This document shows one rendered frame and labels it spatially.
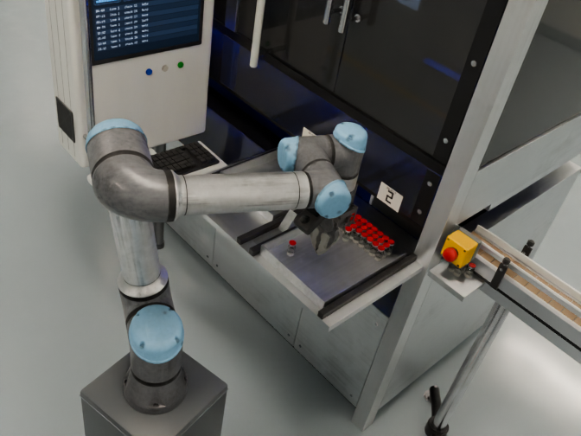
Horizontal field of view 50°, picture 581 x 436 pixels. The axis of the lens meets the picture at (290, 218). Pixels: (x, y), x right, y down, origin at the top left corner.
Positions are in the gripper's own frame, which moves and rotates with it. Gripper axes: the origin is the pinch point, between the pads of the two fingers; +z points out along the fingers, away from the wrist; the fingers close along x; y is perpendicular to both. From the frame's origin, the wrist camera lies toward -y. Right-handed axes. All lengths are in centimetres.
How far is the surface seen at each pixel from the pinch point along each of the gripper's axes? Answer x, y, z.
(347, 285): -3.0, 13.4, 17.3
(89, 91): 84, -16, -7
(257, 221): 31.9, 9.8, 17.5
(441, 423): -33, 54, 87
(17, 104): 267, 31, 105
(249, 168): 54, 25, 17
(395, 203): 4.7, 38.4, 4.1
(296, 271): 9.0, 5.2, 17.3
